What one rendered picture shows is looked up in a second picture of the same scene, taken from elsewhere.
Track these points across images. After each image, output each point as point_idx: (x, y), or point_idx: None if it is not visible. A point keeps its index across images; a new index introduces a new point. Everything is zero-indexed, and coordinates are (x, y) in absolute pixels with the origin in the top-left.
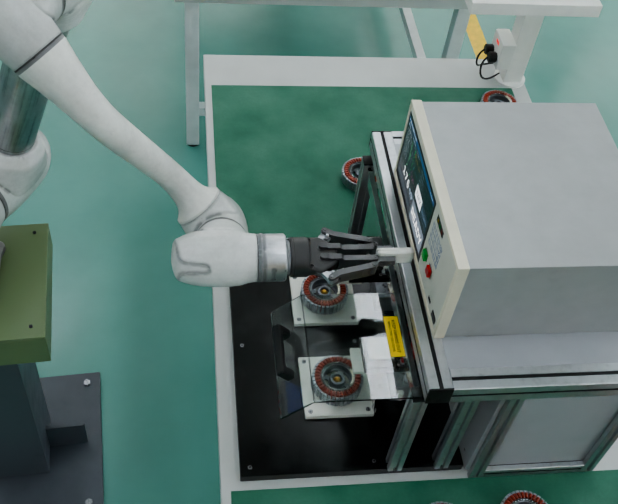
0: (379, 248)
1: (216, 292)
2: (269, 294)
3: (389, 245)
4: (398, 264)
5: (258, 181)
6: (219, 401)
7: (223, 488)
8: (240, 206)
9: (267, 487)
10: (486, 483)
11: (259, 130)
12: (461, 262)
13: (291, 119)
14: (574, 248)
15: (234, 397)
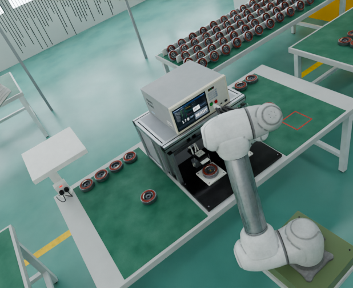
0: (219, 107)
1: (230, 201)
2: (220, 186)
3: (215, 108)
4: None
5: (171, 224)
6: (265, 175)
7: (287, 158)
8: (188, 220)
9: (277, 151)
10: None
11: (143, 242)
12: (222, 75)
13: (129, 236)
14: (199, 68)
15: (261, 172)
